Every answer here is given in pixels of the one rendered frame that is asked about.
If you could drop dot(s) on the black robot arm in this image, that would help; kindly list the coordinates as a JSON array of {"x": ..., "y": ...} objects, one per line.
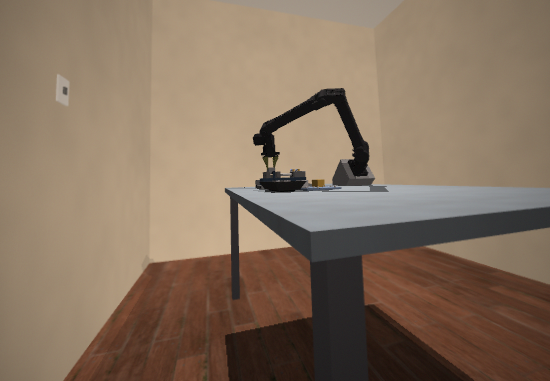
[{"x": 321, "y": 99}]

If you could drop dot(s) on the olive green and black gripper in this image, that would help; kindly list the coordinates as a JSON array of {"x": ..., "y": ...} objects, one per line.
[{"x": 270, "y": 149}]

